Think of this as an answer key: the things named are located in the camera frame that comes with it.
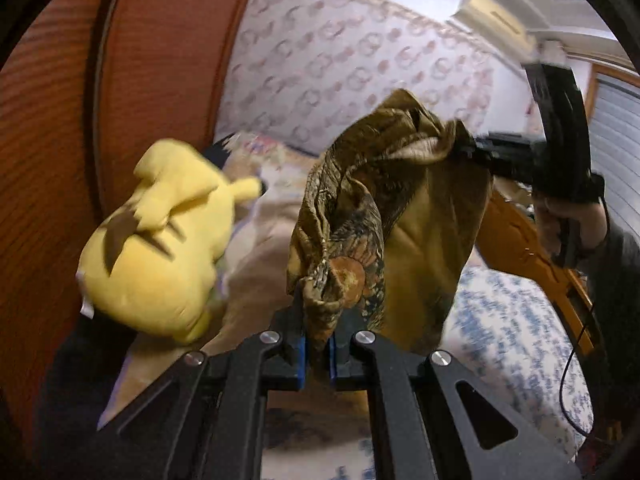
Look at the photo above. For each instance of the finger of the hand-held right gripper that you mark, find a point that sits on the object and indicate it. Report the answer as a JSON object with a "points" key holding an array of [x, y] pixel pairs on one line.
{"points": [[500, 155]]}

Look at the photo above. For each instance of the wooden cabinet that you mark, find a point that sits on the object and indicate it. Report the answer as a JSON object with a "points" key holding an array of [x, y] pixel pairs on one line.
{"points": [[505, 240]]}

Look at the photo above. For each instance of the wooden louvered wardrobe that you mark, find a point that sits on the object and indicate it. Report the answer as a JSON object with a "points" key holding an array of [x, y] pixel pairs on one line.
{"points": [[50, 160]]}

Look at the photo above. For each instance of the person's right forearm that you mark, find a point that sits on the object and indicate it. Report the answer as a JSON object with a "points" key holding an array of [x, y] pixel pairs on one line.
{"points": [[620, 285]]}

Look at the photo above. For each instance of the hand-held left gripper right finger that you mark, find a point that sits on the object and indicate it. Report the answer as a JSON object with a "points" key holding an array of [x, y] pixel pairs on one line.
{"points": [[332, 365]]}

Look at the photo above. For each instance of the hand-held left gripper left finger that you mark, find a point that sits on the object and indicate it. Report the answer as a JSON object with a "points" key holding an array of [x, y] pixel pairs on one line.
{"points": [[299, 365]]}

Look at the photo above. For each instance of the grey window blind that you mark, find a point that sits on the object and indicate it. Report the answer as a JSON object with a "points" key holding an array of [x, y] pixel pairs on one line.
{"points": [[620, 135]]}

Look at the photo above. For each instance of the yellow plush toy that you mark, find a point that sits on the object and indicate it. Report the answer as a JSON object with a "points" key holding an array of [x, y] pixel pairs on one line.
{"points": [[165, 260]]}

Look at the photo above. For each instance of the person's right hand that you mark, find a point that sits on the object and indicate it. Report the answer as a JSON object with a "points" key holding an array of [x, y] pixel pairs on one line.
{"points": [[592, 225]]}

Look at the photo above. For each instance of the circle patterned sheer curtain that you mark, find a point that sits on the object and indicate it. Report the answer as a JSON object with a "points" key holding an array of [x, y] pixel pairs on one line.
{"points": [[325, 60]]}

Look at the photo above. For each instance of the white air conditioner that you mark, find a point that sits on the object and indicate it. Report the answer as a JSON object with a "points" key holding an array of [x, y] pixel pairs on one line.
{"points": [[490, 15]]}

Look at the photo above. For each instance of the brown patterned shirt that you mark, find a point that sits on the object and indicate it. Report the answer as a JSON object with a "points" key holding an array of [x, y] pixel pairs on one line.
{"points": [[415, 240]]}

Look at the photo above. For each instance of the blue white patterned bedsheet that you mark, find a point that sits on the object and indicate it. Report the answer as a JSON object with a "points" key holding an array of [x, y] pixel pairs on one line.
{"points": [[500, 335]]}

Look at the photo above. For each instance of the floral blanket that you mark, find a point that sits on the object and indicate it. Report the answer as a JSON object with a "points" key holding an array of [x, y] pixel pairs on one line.
{"points": [[260, 260]]}

